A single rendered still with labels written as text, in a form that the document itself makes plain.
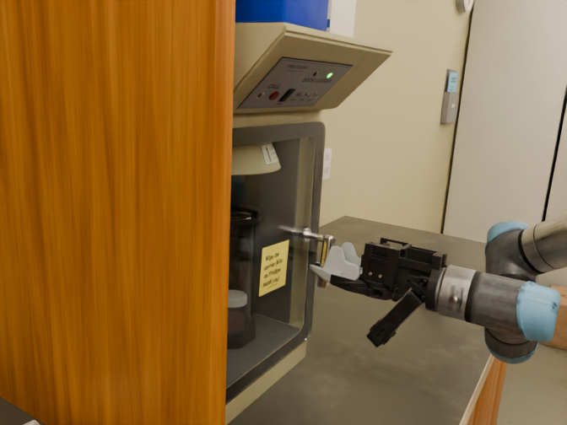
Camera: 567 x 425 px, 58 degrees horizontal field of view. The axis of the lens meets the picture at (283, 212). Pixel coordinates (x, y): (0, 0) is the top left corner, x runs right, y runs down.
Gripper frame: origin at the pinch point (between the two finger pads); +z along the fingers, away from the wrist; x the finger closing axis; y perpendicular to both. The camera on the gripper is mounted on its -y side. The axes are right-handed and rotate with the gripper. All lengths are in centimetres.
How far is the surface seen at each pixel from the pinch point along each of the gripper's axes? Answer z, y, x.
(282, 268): 3.4, 0.9, 6.8
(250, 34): -2.5, 32.3, 29.6
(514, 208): 1, -13, -288
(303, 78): -2.6, 29.5, 17.4
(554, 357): -38, -89, -246
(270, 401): 2.4, -21.5, 7.5
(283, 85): -1.6, 28.1, 20.2
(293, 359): 4.6, -18.5, -3.1
